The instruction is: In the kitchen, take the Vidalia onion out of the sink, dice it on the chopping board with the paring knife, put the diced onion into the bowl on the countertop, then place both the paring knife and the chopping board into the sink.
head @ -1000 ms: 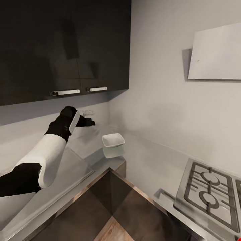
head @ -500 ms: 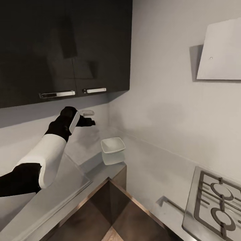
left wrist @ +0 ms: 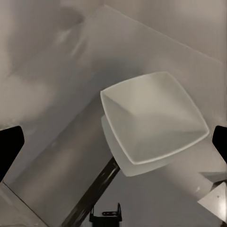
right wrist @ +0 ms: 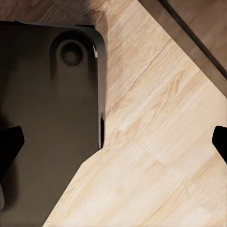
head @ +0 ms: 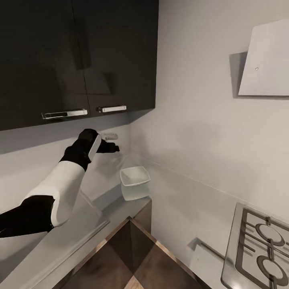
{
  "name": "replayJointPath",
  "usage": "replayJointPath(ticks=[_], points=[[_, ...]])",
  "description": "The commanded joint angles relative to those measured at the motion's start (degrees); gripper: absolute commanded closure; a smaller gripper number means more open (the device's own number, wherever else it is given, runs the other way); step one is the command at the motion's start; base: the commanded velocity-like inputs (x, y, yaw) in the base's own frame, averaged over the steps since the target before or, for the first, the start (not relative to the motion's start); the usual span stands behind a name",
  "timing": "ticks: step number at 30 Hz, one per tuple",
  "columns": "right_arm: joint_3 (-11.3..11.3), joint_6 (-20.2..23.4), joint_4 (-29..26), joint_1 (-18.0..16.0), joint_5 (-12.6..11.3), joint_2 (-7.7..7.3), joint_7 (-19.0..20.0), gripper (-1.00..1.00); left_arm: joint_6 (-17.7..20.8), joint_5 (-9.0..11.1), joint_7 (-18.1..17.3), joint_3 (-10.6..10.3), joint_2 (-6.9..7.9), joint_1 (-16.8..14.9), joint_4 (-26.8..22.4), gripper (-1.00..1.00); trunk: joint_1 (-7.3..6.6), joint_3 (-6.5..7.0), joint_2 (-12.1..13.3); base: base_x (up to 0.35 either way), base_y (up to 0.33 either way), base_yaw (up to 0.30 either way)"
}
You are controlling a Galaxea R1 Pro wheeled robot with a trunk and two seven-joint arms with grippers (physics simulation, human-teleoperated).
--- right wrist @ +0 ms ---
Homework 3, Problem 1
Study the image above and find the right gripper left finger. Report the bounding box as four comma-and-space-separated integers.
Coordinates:
0, 126, 25, 182

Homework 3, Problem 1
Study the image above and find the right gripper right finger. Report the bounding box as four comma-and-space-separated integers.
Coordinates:
212, 126, 227, 164

